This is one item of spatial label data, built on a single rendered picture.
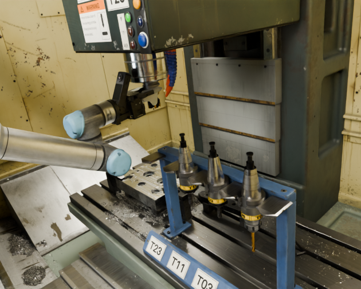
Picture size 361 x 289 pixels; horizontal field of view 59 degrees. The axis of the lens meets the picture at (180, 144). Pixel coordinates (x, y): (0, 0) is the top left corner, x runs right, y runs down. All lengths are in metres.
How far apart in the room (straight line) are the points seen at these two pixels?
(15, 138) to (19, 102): 1.23
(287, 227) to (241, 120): 0.79
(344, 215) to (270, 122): 0.69
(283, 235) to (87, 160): 0.52
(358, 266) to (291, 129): 0.58
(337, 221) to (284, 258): 0.96
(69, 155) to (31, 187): 1.21
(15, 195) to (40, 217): 0.22
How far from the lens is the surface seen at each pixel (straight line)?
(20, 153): 0.81
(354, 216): 1.83
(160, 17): 0.78
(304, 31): 1.29
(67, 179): 2.04
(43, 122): 2.08
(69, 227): 1.83
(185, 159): 0.85
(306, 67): 1.30
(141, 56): 1.07
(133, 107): 1.08
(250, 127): 1.46
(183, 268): 1.00
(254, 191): 0.73
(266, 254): 1.08
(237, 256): 1.07
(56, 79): 2.08
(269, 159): 1.47
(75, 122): 0.98
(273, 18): 1.12
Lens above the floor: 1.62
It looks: 22 degrees down
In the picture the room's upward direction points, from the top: 7 degrees counter-clockwise
